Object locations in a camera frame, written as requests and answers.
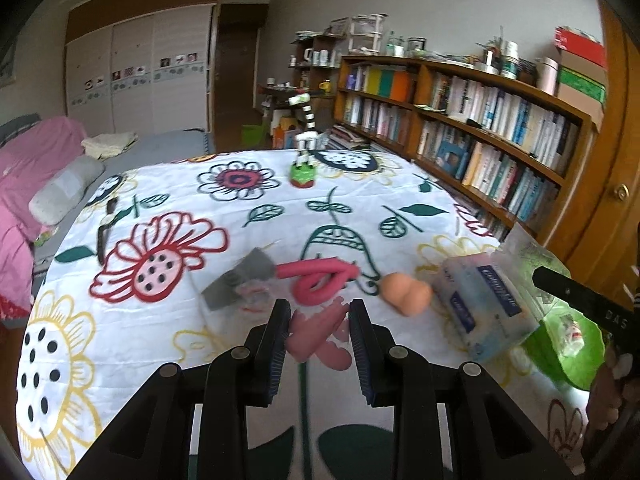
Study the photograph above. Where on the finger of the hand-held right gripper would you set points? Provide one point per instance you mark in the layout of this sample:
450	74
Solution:
565	287

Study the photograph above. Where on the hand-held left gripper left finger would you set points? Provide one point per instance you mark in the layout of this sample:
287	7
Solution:
280	355

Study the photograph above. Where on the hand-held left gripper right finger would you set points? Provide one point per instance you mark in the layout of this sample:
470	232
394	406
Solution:
361	355

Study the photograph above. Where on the clear plastic zip bag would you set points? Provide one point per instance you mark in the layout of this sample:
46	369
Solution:
525	255

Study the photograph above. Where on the green leaf-shaped plate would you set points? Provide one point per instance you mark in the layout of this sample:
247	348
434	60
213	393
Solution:
550	355

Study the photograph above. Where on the pink foam bendy curler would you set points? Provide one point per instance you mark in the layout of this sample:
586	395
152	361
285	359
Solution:
310	290

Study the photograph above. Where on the orange peach-shaped squishy toy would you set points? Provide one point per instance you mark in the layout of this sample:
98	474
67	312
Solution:
407	295

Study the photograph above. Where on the grey cloth pouch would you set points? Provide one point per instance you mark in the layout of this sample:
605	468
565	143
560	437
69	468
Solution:
235	285

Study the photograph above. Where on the person's right hand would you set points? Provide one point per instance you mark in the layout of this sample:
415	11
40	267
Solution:
617	390

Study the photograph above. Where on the pink blue tissue pack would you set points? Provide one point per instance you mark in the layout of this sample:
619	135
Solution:
480	310

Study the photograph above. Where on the brass door knob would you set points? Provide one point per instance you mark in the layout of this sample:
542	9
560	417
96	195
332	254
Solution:
621	191

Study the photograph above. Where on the floral printed bedspread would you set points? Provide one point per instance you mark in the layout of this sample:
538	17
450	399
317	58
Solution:
200	240

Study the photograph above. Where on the brown wooden door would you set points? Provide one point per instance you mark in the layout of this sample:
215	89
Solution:
615	150

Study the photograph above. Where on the striped giraffe figurine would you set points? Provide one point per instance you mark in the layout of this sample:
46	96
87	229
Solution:
302	172

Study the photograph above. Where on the rows of shelved books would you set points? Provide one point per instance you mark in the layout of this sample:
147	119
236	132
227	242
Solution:
500	110

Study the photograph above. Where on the green patterned box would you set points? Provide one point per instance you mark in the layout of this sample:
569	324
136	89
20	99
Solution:
580	85

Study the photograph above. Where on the dark slender object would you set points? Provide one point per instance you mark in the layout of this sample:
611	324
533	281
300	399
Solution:
103	240

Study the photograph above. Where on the pink thermos bottle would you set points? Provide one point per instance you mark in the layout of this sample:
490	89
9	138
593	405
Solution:
547	75

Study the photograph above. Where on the stack of magazines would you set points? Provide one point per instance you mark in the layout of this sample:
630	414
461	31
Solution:
350	137

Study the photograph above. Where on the green plastic bin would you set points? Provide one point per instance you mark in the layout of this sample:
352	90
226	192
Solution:
252	136

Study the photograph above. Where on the brown flat cardboard box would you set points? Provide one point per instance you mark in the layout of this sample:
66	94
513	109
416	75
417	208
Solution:
585	65

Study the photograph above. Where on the wooden bookshelf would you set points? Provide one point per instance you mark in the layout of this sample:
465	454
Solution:
422	110

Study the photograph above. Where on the white pill bottle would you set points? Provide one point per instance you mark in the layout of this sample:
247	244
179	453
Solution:
510	60

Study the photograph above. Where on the grey bed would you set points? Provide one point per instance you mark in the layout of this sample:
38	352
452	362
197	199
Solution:
160	147

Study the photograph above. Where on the red cardboard box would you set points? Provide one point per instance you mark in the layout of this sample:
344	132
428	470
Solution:
580	45

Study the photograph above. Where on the dark wooden desk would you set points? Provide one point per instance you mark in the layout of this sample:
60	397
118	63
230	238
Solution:
280	92

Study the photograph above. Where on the yellow mug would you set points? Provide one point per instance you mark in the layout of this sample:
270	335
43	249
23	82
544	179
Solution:
325	87

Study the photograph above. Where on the grey bolster pillow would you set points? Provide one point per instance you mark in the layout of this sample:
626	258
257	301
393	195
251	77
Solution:
65	190

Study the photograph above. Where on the cream folded towel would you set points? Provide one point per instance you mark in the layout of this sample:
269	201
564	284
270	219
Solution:
107	144

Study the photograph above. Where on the dark wooden interior door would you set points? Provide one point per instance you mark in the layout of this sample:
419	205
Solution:
237	80

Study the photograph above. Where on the small wooden shelf unit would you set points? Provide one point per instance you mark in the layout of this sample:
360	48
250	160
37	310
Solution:
300	42

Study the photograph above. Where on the pink quilt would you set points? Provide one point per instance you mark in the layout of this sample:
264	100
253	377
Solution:
35	160

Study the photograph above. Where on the white plastic organizer rack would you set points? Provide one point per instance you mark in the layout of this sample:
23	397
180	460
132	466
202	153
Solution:
366	35

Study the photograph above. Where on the white sliding wardrobe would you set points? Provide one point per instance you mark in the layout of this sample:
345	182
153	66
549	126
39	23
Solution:
140	50

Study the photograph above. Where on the blue picture frame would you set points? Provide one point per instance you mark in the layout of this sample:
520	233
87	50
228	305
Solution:
451	156

